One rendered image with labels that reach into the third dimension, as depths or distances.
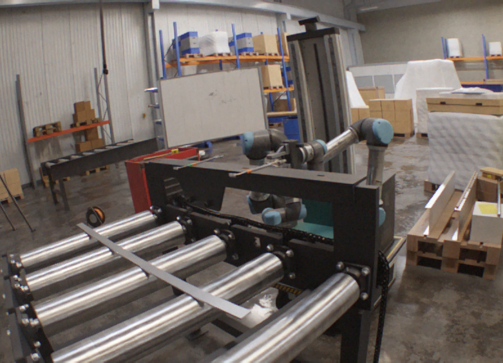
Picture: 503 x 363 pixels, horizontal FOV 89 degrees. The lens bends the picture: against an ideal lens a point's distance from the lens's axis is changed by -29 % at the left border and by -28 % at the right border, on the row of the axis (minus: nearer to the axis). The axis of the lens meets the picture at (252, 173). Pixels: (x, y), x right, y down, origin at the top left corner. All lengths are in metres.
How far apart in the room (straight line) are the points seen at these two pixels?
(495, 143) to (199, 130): 4.67
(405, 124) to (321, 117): 7.34
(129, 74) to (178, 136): 6.63
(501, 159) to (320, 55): 2.77
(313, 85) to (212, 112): 4.12
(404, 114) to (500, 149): 5.52
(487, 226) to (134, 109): 11.26
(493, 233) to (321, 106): 1.59
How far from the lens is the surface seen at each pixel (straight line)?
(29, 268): 1.67
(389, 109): 9.33
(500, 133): 3.99
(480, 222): 2.58
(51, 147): 11.17
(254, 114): 6.21
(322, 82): 1.96
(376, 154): 1.61
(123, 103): 11.97
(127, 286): 1.16
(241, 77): 6.16
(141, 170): 3.43
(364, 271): 1.00
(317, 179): 1.00
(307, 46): 2.02
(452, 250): 2.65
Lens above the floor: 1.43
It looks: 13 degrees down
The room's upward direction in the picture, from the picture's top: 7 degrees counter-clockwise
